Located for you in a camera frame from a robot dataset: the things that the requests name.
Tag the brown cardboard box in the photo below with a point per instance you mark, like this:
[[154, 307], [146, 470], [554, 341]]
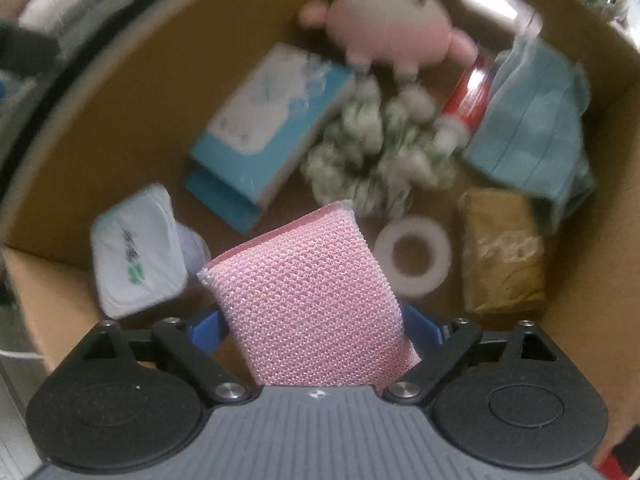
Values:
[[575, 350]]

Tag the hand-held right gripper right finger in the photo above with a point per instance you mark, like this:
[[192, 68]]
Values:
[[422, 332]]

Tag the grey green blanket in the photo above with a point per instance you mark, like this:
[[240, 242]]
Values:
[[75, 0]]

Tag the blue white tissue box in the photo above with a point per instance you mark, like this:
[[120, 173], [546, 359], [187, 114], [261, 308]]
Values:
[[270, 120]]

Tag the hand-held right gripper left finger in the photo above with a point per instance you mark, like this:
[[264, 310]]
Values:
[[207, 332]]

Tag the golden brown packet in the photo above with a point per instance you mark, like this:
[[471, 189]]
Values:
[[502, 255]]

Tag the red white toothpaste tube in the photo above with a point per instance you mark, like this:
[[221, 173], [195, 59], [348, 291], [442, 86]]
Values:
[[465, 95]]

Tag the teal checked cloth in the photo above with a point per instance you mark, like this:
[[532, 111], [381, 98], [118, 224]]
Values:
[[575, 195]]

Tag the white tape roll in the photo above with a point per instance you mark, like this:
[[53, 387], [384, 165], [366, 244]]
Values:
[[440, 260]]

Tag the light blue checked cloth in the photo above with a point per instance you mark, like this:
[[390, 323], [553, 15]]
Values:
[[525, 125]]

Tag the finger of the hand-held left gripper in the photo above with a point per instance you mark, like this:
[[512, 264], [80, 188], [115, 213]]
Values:
[[25, 50]]

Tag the white tissue pack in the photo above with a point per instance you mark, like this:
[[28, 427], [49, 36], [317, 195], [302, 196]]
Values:
[[135, 250]]

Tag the white green cloth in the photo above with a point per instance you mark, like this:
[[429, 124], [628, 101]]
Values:
[[350, 160]]

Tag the pink round plush toy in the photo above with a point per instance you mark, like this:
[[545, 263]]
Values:
[[395, 20]]

